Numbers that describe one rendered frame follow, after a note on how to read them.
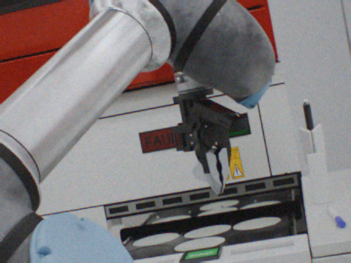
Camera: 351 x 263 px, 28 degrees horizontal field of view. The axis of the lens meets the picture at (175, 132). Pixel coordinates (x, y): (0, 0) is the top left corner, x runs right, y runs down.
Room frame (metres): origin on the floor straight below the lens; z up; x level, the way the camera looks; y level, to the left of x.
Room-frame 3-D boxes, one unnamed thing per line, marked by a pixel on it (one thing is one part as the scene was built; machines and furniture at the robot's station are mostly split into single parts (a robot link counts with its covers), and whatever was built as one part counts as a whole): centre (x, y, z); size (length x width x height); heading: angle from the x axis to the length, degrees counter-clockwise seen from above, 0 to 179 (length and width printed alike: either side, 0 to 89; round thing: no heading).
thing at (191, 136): (1.43, -0.05, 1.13); 0.09 x 0.08 x 0.12; 43
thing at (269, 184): (1.57, -0.03, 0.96); 0.44 x 0.01 x 0.02; 80
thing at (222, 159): (1.43, -0.06, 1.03); 0.06 x 0.03 x 0.09; 43
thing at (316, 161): (1.20, -0.23, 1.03); 0.06 x 0.04 x 0.13; 170
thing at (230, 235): (1.35, 0.00, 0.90); 0.34 x 0.34 x 0.01; 80
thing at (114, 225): (1.56, -0.02, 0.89); 0.44 x 0.02 x 0.10; 80
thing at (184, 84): (1.42, -0.05, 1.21); 0.08 x 0.08 x 0.05
